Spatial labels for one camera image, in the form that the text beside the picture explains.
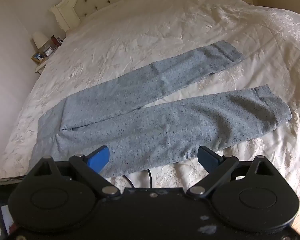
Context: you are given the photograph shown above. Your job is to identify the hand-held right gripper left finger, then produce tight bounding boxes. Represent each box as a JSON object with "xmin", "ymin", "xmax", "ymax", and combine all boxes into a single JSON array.
[{"xmin": 27, "ymin": 145, "xmax": 121, "ymax": 199}]

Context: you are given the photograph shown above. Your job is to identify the white table lamp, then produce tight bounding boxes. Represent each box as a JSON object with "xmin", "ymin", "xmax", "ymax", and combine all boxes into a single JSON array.
[{"xmin": 32, "ymin": 31, "xmax": 49, "ymax": 50}]

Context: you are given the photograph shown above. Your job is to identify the black cable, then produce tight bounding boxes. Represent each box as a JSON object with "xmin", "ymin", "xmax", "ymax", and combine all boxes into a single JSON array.
[{"xmin": 122, "ymin": 169, "xmax": 153, "ymax": 189}]

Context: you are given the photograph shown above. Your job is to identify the wooden picture frame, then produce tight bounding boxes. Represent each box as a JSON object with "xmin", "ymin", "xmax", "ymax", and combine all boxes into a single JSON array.
[{"xmin": 31, "ymin": 52, "xmax": 47, "ymax": 63}]

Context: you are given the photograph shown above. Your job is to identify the white floral bedspread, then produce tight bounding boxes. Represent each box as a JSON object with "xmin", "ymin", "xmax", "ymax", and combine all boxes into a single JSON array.
[{"xmin": 0, "ymin": 0, "xmax": 300, "ymax": 198}]

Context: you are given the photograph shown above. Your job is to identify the grey speckled pants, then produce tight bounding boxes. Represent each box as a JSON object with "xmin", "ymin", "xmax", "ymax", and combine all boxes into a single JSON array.
[{"xmin": 31, "ymin": 40, "xmax": 292, "ymax": 178}]

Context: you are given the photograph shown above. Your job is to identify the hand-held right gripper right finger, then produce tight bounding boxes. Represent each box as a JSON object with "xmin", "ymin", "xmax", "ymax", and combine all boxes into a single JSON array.
[{"xmin": 186, "ymin": 146, "xmax": 278, "ymax": 198}]

